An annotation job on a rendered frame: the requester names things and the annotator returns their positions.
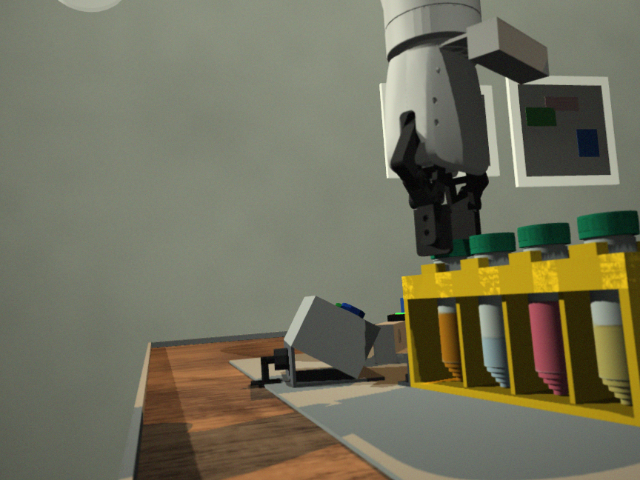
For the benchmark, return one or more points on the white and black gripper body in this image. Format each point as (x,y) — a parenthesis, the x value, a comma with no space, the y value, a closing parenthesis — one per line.
(442,88)

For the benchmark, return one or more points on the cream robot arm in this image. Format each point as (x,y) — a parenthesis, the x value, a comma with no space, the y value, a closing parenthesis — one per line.
(493,43)

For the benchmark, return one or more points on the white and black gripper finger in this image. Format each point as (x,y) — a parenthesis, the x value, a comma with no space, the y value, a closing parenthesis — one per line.
(432,217)
(464,207)

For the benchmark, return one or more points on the green screw cap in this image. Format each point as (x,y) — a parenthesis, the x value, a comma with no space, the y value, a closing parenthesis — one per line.
(541,234)
(614,223)
(492,242)

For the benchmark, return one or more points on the yellow tube rack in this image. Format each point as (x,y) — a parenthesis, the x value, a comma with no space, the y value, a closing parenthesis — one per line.
(585,269)

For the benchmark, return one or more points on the beige flat mat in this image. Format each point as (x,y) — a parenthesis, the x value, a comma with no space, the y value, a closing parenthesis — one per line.
(416,434)

